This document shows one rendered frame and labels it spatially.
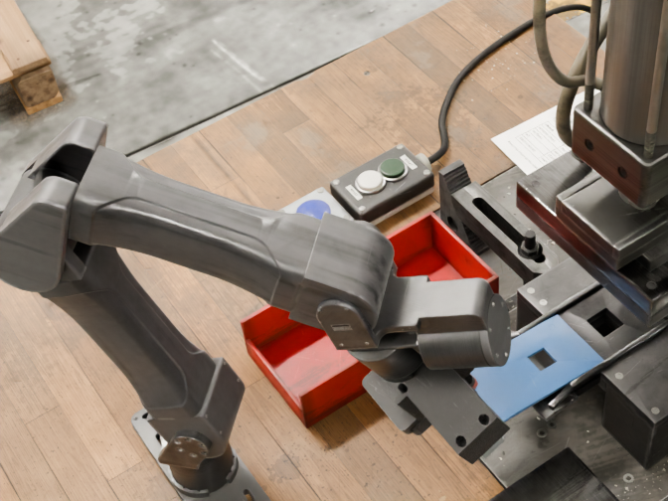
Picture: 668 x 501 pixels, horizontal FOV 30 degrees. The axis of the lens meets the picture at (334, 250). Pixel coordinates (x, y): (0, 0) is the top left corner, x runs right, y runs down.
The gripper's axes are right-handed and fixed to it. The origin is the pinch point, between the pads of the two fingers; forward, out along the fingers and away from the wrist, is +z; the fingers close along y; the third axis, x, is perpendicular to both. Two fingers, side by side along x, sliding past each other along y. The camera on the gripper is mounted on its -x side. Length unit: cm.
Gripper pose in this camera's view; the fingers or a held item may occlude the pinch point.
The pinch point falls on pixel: (459, 396)
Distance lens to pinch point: 116.7
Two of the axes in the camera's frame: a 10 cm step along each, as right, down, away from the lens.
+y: 7.2, -6.9, -0.6
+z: 4.3, 3.8, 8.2
